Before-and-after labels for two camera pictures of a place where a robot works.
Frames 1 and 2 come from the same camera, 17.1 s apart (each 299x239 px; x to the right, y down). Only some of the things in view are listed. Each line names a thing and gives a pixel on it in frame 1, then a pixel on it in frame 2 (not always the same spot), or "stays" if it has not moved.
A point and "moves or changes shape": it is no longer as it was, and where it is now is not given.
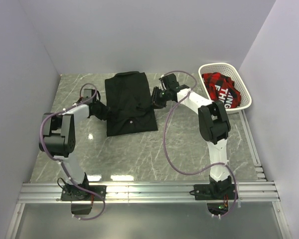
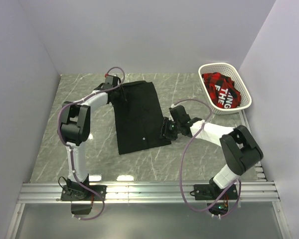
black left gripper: x=106 y=110 -> x=123 y=98
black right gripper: x=155 y=101 -> x=165 y=132
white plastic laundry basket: x=228 y=70 stays
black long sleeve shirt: x=130 y=99 moves or changes shape
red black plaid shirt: x=221 y=87 stays
